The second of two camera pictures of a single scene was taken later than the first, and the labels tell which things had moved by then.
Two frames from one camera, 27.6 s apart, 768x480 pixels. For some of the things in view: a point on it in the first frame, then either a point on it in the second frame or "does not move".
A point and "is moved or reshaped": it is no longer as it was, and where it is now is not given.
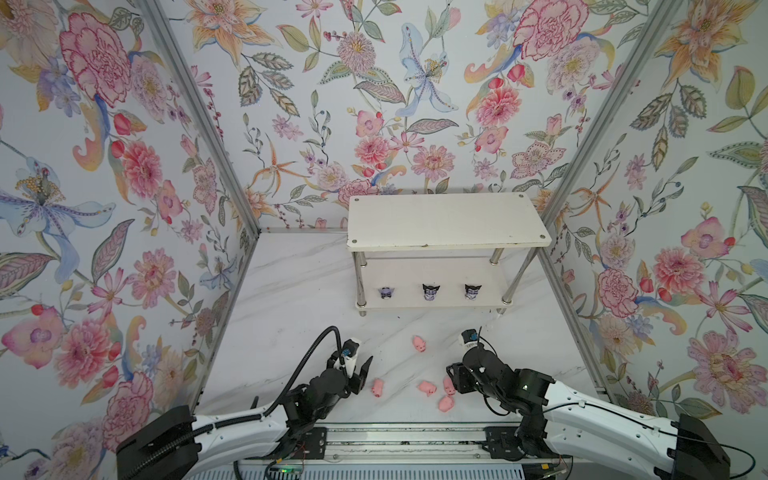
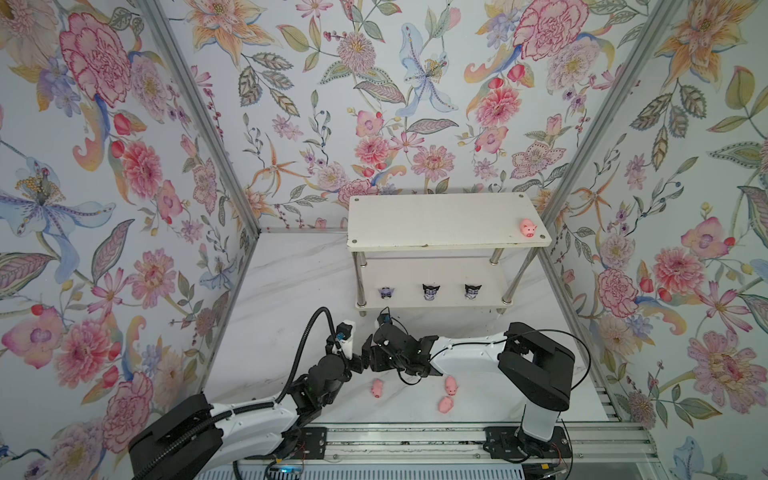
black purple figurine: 471,291 does not move
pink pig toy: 419,344 is moved or reshaped
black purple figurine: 385,293 does not move
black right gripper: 459,372 -> 391,346
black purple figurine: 430,291 does not move
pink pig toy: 377,387 does not move
